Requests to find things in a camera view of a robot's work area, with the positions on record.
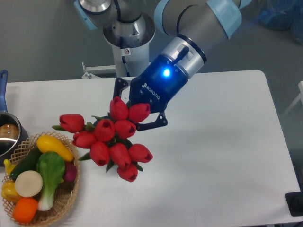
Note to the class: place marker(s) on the yellow banana tip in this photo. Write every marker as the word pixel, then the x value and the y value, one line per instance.
pixel 9 167

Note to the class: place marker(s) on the purple radish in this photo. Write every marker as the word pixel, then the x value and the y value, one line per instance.
pixel 70 172

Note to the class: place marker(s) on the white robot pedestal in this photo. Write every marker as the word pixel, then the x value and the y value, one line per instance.
pixel 130 44

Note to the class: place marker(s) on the green cucumber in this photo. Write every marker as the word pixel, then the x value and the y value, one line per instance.
pixel 28 163

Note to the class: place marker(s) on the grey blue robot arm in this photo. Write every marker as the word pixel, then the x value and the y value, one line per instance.
pixel 156 56

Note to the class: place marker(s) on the green bok choy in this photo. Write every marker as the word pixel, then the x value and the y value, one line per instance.
pixel 51 167

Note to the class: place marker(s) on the blue plastic bag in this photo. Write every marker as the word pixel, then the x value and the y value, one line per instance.
pixel 282 15

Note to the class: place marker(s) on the woven wicker basket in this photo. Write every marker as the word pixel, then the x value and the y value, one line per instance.
pixel 64 196

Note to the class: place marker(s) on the black device at edge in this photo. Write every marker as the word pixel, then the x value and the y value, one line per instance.
pixel 295 203

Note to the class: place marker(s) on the blue handled saucepan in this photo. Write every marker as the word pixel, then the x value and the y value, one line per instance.
pixel 12 132

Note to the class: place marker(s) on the cream round slice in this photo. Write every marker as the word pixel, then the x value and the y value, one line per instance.
pixel 28 183

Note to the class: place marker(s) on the yellow squash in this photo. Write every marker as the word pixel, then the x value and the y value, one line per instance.
pixel 48 143

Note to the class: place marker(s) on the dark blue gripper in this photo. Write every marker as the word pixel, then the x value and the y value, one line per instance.
pixel 157 85

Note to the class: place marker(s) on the white frame at right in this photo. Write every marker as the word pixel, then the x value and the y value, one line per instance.
pixel 298 101

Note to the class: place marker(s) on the orange fruit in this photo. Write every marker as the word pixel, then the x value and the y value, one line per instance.
pixel 25 210

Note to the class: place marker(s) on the yellow bell pepper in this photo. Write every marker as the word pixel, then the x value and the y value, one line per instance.
pixel 9 192

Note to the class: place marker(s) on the red tulip bouquet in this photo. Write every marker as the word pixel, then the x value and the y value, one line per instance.
pixel 108 138

